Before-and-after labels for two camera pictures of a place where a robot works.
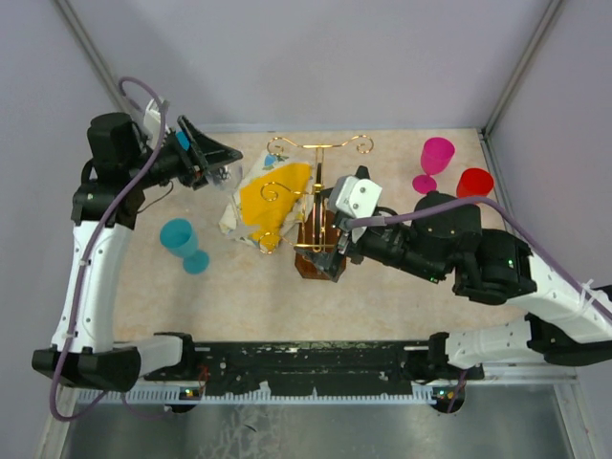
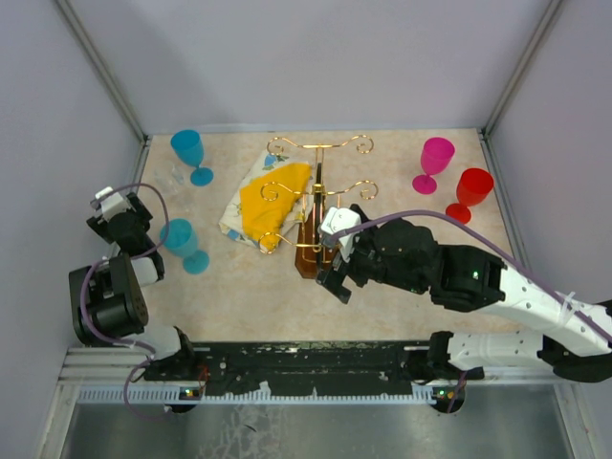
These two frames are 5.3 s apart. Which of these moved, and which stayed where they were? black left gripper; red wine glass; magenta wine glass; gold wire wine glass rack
Moved: black left gripper
Stayed: red wine glass; gold wire wine glass rack; magenta wine glass
